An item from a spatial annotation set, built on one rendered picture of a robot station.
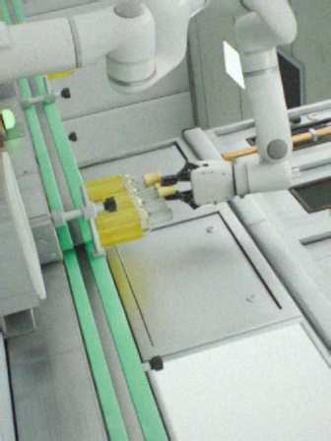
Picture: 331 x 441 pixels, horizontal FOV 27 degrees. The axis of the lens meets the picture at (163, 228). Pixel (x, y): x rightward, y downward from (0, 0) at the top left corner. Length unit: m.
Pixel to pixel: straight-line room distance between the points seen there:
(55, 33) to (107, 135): 6.70
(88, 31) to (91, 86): 6.43
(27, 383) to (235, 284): 0.58
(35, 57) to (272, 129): 0.56
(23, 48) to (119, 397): 0.62
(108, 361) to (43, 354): 0.11
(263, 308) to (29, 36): 0.71
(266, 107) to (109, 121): 6.39
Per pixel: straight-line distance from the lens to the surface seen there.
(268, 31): 1.55
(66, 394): 1.12
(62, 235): 1.45
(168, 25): 1.38
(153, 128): 8.06
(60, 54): 1.28
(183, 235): 1.70
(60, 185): 1.48
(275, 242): 1.65
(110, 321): 1.24
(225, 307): 1.48
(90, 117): 7.84
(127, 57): 1.31
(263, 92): 1.58
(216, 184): 1.63
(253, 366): 1.35
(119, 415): 1.09
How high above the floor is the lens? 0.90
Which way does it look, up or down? 8 degrees up
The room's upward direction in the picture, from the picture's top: 75 degrees clockwise
